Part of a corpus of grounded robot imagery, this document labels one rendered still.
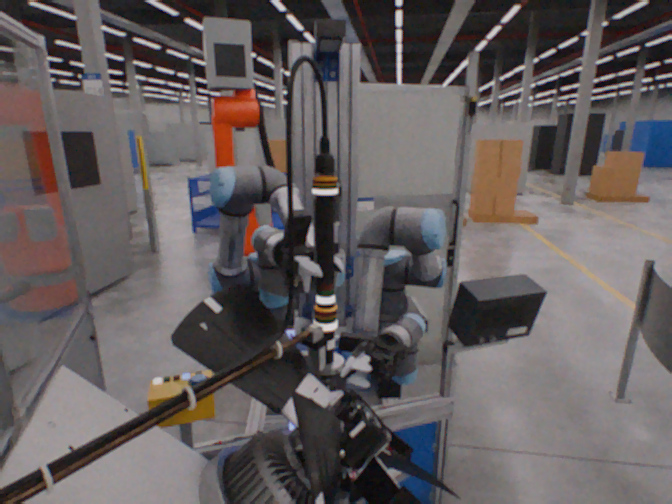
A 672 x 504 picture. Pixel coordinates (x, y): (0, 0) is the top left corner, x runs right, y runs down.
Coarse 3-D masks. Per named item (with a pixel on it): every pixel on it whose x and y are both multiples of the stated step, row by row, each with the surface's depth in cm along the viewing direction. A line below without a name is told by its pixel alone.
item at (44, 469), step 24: (288, 96) 62; (288, 120) 62; (288, 144) 63; (288, 168) 64; (288, 192) 65; (288, 216) 66; (288, 312) 70; (240, 360) 63; (192, 408) 56; (120, 432) 49; (72, 456) 45; (24, 480) 42; (48, 480) 43
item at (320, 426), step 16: (304, 400) 49; (304, 416) 47; (320, 416) 52; (304, 432) 45; (320, 432) 51; (336, 432) 60; (304, 448) 44; (320, 448) 49; (336, 448) 57; (320, 464) 47; (336, 464) 55; (320, 480) 46; (336, 480) 57
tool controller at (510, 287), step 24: (480, 288) 133; (504, 288) 134; (528, 288) 135; (456, 312) 139; (480, 312) 130; (504, 312) 133; (528, 312) 137; (456, 336) 140; (480, 336) 135; (504, 336) 140
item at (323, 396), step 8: (312, 376) 78; (304, 384) 76; (312, 384) 77; (320, 384) 78; (304, 392) 76; (312, 392) 76; (320, 392) 77; (328, 392) 78; (288, 400) 73; (320, 400) 76; (328, 400) 77; (288, 408) 73; (288, 416) 72; (296, 424) 72
